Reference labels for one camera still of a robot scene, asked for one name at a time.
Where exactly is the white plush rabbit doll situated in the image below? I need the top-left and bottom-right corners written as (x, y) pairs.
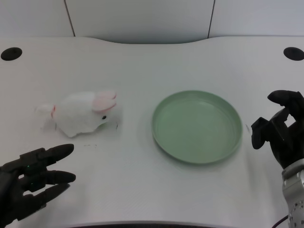
top-left (35, 89), bottom-right (117, 138)

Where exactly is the black table cable grommet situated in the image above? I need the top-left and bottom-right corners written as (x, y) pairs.
top-left (283, 47), bottom-right (304, 61)
top-left (0, 47), bottom-right (23, 61)

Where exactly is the dark red cable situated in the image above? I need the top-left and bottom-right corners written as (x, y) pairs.
top-left (271, 215), bottom-right (289, 228)

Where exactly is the green round plate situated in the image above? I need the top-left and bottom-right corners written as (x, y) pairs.
top-left (152, 89), bottom-right (244, 165)

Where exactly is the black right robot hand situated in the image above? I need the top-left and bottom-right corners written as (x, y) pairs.
top-left (251, 90), bottom-right (304, 170)

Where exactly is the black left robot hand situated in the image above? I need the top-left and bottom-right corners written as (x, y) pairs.
top-left (0, 143), bottom-right (76, 227)

